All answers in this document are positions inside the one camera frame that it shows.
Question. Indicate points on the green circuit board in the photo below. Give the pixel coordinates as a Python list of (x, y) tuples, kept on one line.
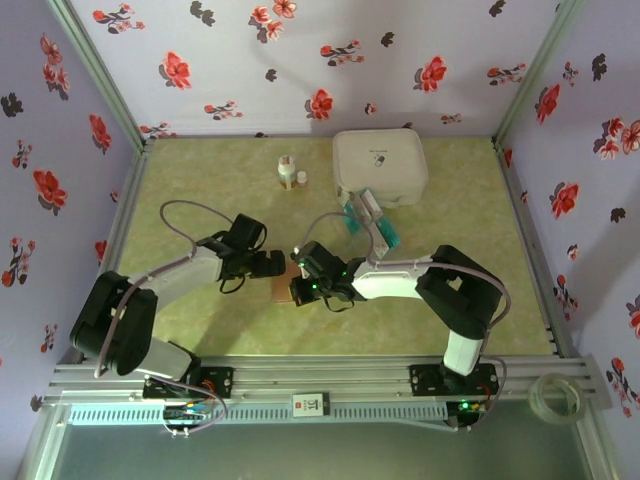
[(187, 411)]

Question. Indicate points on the large white pill bottle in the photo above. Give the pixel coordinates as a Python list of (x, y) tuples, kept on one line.
[(286, 175)]

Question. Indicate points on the aluminium corner post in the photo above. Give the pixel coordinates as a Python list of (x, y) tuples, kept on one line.
[(535, 70), (100, 75)]

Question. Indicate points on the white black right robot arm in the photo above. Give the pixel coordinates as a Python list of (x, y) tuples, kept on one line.
[(450, 290)]

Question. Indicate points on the small white pill bottle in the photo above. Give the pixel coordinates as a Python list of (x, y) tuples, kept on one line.
[(302, 181)]

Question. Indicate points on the aluminium table side rail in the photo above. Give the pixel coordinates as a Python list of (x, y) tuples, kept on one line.
[(535, 260), (122, 240)]

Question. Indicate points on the brown leather card holder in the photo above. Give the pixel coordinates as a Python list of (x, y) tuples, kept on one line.
[(282, 290)]

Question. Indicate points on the red white label tag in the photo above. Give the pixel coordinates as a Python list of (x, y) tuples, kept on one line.
[(311, 404)]

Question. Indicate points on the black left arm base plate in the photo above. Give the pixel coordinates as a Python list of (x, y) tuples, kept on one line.
[(220, 382)]

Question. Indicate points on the clear tape roll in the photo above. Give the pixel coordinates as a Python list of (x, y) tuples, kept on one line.
[(537, 400)]

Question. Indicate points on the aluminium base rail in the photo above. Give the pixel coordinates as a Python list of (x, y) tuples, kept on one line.
[(350, 375)]

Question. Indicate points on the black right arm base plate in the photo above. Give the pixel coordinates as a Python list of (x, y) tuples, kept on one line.
[(425, 380)]

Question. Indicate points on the white zippered fabric case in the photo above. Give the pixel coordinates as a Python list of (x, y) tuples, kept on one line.
[(380, 165)]

